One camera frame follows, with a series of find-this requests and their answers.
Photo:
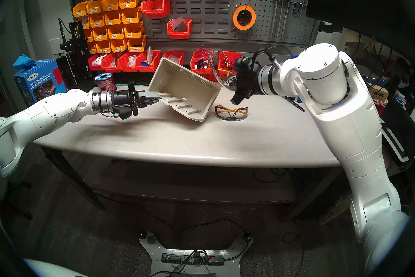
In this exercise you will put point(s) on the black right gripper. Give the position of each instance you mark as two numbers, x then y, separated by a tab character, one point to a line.
249	81

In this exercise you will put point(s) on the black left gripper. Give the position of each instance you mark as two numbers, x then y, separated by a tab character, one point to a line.
123	99

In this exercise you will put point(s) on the safety glasses orange temples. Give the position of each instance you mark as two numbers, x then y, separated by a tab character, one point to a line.
223	113

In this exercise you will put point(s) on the beige plastic storage bin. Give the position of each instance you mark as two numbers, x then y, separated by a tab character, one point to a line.
181	88

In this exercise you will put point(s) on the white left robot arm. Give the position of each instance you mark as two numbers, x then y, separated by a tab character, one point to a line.
48	114

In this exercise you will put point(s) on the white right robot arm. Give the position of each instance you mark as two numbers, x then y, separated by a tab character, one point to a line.
350	123

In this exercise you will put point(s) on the blue cleaning cloths box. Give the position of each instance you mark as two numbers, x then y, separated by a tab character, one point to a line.
35	85

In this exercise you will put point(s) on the small cardboard box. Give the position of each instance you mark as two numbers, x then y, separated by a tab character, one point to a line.
379	94

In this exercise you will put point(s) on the green cutting mat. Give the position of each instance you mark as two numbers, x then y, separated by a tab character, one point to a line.
129	85

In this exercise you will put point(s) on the orange-red parts bin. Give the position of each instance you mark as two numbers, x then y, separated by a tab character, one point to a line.
179	35
234	56
144	68
124	68
201	69
156	12
94	67
176	53
110	67
214	77

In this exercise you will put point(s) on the clear plastic parts bag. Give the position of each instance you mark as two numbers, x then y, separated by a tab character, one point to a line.
131	60
174	58

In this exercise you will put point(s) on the red spool blue label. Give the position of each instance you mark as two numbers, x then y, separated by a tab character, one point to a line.
105	85

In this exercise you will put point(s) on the tall clear plastic bag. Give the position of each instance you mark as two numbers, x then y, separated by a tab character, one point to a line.
149	54

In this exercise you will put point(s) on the yellow parts bin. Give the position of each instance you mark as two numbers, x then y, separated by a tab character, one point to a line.
136	47
89	36
79	12
93	8
87	22
111	5
100	36
112	20
131	19
115	35
96	23
92	49
103	49
133	33
119	48
129	3

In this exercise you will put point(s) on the blue bar clamp yellow label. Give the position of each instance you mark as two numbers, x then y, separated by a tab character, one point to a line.
300	99

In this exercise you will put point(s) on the orange tape roll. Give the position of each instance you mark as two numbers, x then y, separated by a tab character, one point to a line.
234	18

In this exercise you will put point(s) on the dark plastic parts bag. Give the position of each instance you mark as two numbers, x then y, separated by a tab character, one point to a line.
177	24

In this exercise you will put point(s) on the black metal stand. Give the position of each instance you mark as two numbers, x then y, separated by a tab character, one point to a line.
75	46

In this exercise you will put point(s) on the blue cleaning cloth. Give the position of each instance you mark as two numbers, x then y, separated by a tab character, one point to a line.
23	61

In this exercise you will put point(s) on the dark blue crate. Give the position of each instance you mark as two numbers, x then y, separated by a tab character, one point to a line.
377	81

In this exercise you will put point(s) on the red thread spool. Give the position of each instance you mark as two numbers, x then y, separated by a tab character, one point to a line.
382	107

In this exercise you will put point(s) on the black power strip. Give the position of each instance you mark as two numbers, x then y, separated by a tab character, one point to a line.
181	258

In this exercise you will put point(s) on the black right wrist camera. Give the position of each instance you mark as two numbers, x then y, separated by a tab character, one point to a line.
242	63

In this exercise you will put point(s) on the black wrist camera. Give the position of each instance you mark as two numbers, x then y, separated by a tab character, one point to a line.
124	113
242	63

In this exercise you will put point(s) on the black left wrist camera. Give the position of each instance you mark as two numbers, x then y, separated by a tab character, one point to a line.
124	113

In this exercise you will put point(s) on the white wall plate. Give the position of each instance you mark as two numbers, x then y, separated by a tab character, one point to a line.
54	46

